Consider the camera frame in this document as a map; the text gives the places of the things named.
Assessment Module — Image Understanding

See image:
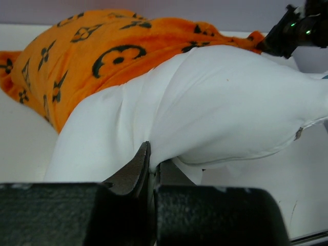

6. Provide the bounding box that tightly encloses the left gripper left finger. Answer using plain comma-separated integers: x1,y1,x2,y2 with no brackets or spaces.
102,141,151,197

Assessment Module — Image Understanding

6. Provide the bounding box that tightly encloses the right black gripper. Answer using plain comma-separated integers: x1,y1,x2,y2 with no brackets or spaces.
256,1,327,58

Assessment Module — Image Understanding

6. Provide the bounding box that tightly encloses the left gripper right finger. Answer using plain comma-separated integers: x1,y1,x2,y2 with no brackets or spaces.
155,160,196,187

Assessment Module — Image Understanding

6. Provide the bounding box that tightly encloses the white pillow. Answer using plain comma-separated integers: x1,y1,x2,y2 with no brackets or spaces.
44,46,327,182

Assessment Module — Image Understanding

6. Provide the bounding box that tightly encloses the orange patterned pillowcase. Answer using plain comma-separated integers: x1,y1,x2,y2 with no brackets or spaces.
1,9,264,132

